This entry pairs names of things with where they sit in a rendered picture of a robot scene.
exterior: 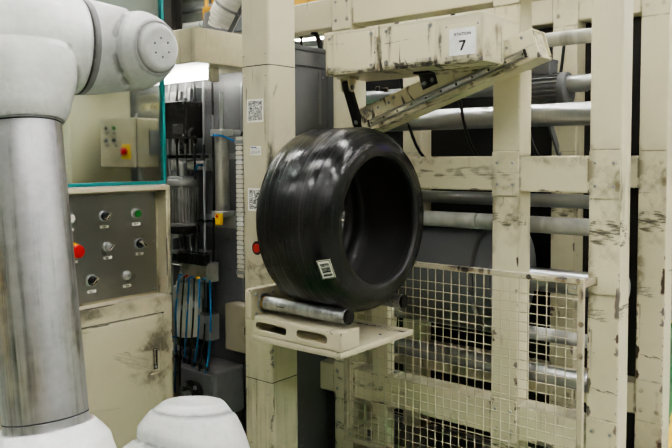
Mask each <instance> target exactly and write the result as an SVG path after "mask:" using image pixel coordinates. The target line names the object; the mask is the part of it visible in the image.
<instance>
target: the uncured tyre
mask: <svg viewBox="0 0 672 448"><path fill-rule="evenodd" d="M343 205H344V208H345V218H344V227H343V232H342V212H343ZM423 221H424V209H423V198H422V191H421V187H420V183H419V179H418V176H417V173H416V171H415V169H414V166H413V164H412V163H411V161H410V159H409V158H408V156H407V155H406V154H405V152H404V151H403V150H402V148H401V147H400V146H399V144H398V143H397V142H396V141H395V140H394V139H393V138H391V137H390V136H389V135H387V134H385V133H383V132H381V131H378V130H375V129H372V128H368V127H346V128H321V129H313V130H310V131H307V132H305V133H302V134H300V135H298V136H296V137H294V138H293V139H291V140H290V141H289V142H287V143H286V144H285V145H284V146H283V147H282V148H281V149H280V150H279V152H278V153H277V154H276V156H275V157H274V159H273V160H272V162H271V164H270V165H269V167H268V169H267V172H266V174H265V176H264V179H263V182H262V185H261V188H260V192H259V196H258V201H257V208H256V232H257V239H258V244H259V249H260V253H261V256H262V260H263V262H264V265H265V267H266V269H267V271H268V273H269V275H270V277H271V278H272V280H273V281H274V282H275V284H276V285H277V286H278V287H279V288H280V289H281V290H282V291H283V292H284V293H286V294H287V295H288V296H290V297H292V298H293V299H295V300H297V301H303V302H309V303H316V304H322V305H328V306H334V307H340V308H346V309H351V310H353V312H359V311H365V310H370V309H373V308H376V307H378V306H380V305H382V304H383V303H385V302H386V301H387V300H388V299H389V298H390V297H392V295H393V294H394V293H395V292H396V291H397V290H398V289H399V288H400V287H401V286H402V284H403V283H404V282H405V280H406V279H407V277H408V276H409V274H410V272H411V270H412V268H413V266H414V264H415V261H416V258H417V255H418V252H419V248H420V244H421V239H422V233H423ZM326 259H330V261H331V264H332V267H333V270H334V272H335V275H336V278H329V279H322V276H321V273H320V270H319V268H318V265H317V262H316V261H319V260H326Z"/></svg>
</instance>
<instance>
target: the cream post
mask: <svg viewBox="0 0 672 448"><path fill-rule="evenodd" d="M242 67H243V68H242V80H243V167H244V254H245V291H246V289H248V288H252V287H258V286H263V285H268V284H273V283H275V282H274V281H273V280H272V278H271V277H270V275H269V273H268V271H267V269H266V267H265V265H264V262H263V260H262V256H261V253H260V251H259V252H258V253H255V252H254V251H253V245H254V244H258V239H257V232H256V211H248V188H261V185H262V182H263V179H264V176H265V174H266V172H267V169H268V167H269V165H270V164H271V162H272V160H273V159H274V157H275V156H276V154H277V153H278V152H279V150H280V149H281V148H282V147H283V146H284V145H285V144H286V143H287V142H289V141H290V140H291V139H293V138H294V137H295V30H294V0H242ZM262 98H263V122H250V123H247V100H250V99H262ZM250 146H261V155H250ZM252 334H253V333H252V320H249V319H246V316H245V341H246V428H247V440H248V443H249V446H250V448H298V420H297V350H295V349H290V348H286V347H281V346H277V345H272V344H268V343H263V342H259V341H254V340H252Z"/></svg>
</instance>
